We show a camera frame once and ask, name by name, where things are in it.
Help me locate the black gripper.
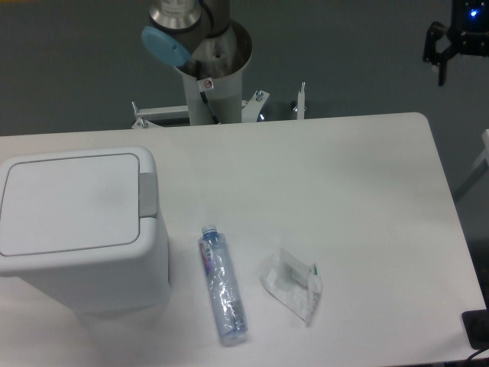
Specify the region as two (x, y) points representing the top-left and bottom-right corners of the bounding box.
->
(423, 0), (488, 86)

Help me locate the grey lid push button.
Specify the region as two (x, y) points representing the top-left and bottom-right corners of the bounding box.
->
(138, 173), (158, 218)

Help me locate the black cable on pedestal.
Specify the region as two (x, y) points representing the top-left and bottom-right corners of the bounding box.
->
(195, 60), (222, 125)

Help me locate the white metal frame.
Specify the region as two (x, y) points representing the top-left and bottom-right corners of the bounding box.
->
(452, 129), (489, 203)

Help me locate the clear plastic water bottle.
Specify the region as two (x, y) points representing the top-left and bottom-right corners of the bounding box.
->
(198, 225), (248, 346)

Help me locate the crumpled white plastic wrapper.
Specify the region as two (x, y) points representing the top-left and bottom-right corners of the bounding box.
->
(259, 248), (323, 324)

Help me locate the white trash can lid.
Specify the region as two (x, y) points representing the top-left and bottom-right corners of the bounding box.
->
(1, 154), (140, 257)

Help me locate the white plastic trash can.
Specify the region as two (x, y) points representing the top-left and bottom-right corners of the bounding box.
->
(1, 146), (171, 313)

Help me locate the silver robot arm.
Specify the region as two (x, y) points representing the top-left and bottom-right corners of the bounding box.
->
(141, 1), (488, 85)

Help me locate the black device at table edge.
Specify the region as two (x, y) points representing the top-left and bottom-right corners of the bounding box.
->
(461, 310), (488, 349)

